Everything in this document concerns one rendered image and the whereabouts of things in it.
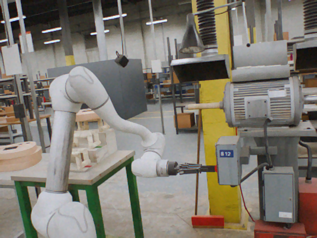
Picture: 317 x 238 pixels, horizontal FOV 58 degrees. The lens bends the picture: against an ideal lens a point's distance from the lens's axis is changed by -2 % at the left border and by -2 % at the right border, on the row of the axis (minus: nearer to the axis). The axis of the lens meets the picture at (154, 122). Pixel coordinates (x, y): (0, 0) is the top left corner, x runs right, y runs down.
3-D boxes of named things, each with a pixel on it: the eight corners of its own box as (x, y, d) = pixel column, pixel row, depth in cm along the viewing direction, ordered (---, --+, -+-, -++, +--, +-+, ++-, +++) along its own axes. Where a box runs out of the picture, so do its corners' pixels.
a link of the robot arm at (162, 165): (157, 179, 150) (168, 179, 148) (155, 162, 149) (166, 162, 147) (163, 173, 159) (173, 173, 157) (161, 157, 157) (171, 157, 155)
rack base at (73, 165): (97, 163, 189) (97, 162, 188) (85, 172, 174) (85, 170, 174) (62, 163, 197) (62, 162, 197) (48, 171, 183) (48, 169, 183)
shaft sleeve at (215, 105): (220, 109, 163) (220, 106, 165) (219, 104, 161) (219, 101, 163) (188, 110, 169) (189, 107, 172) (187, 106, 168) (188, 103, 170)
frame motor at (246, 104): (301, 120, 161) (299, 74, 157) (307, 131, 136) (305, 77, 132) (228, 123, 176) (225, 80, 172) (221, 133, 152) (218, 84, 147)
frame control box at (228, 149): (272, 181, 147) (270, 132, 143) (272, 199, 128) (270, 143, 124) (224, 179, 157) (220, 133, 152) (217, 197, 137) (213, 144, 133)
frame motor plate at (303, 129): (309, 125, 159) (309, 119, 159) (315, 136, 137) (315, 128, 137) (243, 127, 173) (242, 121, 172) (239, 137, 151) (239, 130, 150)
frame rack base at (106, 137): (118, 150, 217) (114, 128, 214) (109, 156, 203) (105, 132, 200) (86, 151, 226) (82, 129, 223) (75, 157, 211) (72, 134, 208)
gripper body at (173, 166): (172, 172, 156) (189, 172, 153) (167, 178, 148) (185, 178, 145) (171, 158, 155) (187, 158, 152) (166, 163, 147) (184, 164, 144)
